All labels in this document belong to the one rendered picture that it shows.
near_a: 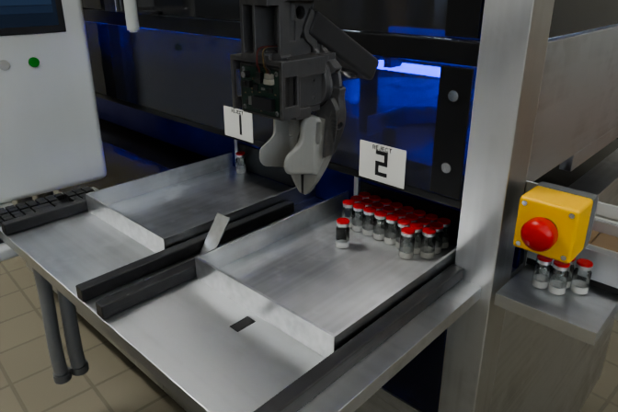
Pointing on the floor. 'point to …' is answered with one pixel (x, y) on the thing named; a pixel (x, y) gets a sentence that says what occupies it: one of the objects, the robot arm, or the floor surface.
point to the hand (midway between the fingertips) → (308, 179)
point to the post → (497, 160)
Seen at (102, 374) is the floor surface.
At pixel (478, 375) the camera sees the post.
